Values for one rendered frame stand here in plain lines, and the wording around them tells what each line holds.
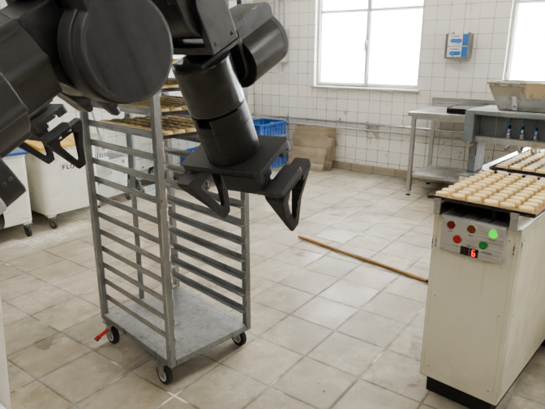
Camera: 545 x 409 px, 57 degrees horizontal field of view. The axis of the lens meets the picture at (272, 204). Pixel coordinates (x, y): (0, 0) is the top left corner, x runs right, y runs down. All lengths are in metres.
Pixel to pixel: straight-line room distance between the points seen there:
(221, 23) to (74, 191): 4.34
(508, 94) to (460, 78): 3.29
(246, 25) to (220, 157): 0.13
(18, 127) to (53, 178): 4.28
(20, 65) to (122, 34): 0.07
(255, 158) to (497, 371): 1.89
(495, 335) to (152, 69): 1.97
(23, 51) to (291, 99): 6.69
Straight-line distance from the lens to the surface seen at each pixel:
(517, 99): 2.76
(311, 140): 6.68
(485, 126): 2.84
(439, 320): 2.30
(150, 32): 0.40
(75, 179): 4.74
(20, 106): 0.35
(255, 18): 0.53
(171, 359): 2.37
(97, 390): 2.55
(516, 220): 2.00
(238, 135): 0.50
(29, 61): 0.36
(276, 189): 0.50
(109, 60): 0.37
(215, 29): 0.46
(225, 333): 2.55
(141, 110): 2.13
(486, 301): 2.18
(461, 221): 2.08
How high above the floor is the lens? 1.45
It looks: 17 degrees down
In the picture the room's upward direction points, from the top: straight up
